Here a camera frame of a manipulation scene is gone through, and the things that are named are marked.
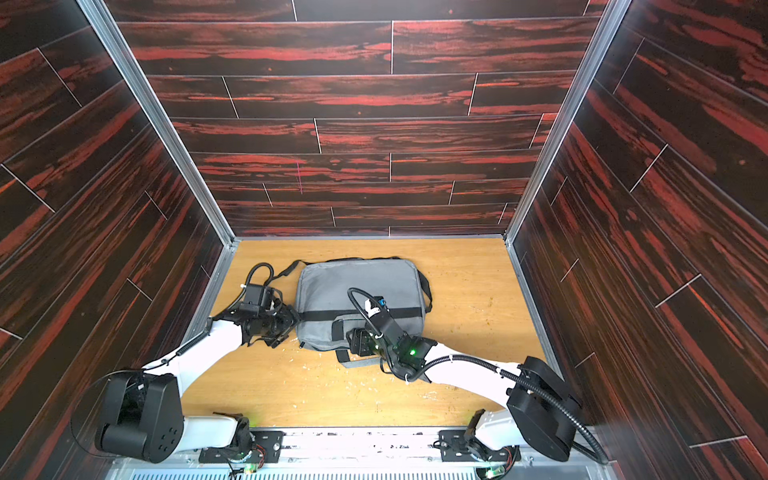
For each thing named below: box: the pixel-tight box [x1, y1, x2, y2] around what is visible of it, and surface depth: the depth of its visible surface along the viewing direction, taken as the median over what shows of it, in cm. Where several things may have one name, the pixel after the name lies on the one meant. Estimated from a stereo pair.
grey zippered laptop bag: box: [274, 257, 433, 367], surface depth 98 cm
